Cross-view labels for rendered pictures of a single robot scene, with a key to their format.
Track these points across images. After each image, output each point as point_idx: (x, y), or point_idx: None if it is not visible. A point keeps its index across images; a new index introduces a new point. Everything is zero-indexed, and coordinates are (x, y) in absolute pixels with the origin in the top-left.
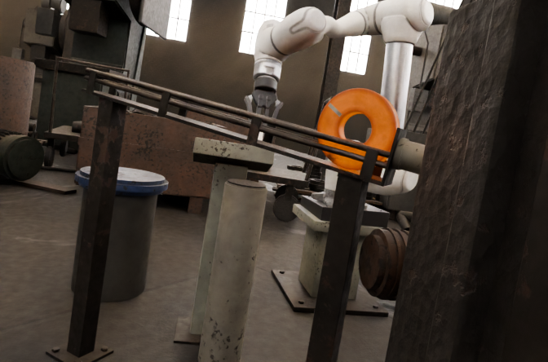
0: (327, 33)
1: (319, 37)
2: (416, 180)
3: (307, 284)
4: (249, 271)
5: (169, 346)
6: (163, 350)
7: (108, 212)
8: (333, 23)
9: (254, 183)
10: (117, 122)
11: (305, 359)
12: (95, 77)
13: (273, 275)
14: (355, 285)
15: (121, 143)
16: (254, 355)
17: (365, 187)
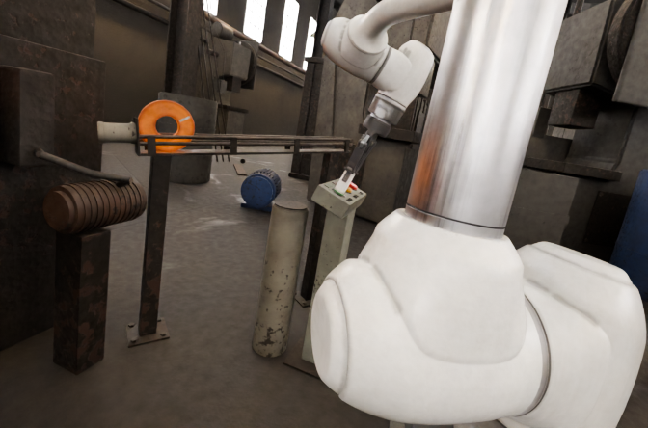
0: (409, 17)
1: (328, 49)
2: (327, 357)
3: None
4: (263, 272)
5: (301, 330)
6: (297, 326)
7: (317, 218)
8: (377, 7)
9: (292, 206)
10: (324, 164)
11: (235, 408)
12: (335, 141)
13: None
14: None
15: (325, 177)
16: (266, 370)
17: (151, 160)
